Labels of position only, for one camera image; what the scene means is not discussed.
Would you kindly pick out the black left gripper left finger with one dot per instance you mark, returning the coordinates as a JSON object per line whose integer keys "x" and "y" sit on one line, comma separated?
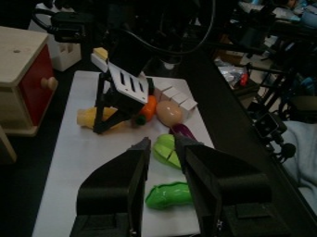
{"x": 111, "y": 191}

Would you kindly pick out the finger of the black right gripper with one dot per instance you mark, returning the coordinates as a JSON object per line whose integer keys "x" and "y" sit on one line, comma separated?
{"x": 126, "y": 109}
{"x": 101, "y": 105}

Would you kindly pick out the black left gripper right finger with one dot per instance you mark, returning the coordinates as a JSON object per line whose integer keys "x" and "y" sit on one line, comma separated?
{"x": 222, "y": 191}

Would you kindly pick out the yellow toy corn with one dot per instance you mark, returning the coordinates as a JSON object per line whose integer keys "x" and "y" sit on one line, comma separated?
{"x": 86, "y": 117}

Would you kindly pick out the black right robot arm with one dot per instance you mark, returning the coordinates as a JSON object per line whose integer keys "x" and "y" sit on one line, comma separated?
{"x": 165, "y": 18}

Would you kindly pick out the orange toy vegetable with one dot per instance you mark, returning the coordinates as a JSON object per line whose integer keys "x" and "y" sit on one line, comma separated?
{"x": 149, "y": 108}

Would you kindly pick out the tan toy egg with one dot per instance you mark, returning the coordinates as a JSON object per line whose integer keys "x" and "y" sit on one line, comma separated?
{"x": 169, "y": 113}

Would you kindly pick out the white sliced toy block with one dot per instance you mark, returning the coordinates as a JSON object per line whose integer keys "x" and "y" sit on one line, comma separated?
{"x": 181, "y": 98}

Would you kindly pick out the white holder box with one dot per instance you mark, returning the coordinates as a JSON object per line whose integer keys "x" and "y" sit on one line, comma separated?
{"x": 68, "y": 57}

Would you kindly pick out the purple toy eggplant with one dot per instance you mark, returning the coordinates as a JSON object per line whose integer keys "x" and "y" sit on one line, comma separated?
{"x": 184, "y": 129}

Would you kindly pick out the light green toy pepper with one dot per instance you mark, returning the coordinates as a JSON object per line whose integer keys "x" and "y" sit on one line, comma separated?
{"x": 165, "y": 151}

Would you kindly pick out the black round knob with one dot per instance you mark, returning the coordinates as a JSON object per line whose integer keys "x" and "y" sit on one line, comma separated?
{"x": 288, "y": 150}

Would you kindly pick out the light blue cloth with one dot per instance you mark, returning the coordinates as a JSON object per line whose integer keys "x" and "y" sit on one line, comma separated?
{"x": 304, "y": 154}

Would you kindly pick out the black clamp device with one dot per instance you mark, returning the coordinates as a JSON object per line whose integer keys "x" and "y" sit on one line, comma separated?
{"x": 268, "y": 125}

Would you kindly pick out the wooden box with red drawer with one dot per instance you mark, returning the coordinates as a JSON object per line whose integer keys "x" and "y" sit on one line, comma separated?
{"x": 16, "y": 61}

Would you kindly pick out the silver plastic bag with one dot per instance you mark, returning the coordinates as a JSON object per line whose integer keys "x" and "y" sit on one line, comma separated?
{"x": 230, "y": 73}

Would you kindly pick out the small red object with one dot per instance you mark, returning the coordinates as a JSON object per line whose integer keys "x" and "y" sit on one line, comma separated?
{"x": 244, "y": 79}

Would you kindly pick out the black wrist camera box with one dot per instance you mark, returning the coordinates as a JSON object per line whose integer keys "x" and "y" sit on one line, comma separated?
{"x": 70, "y": 26}

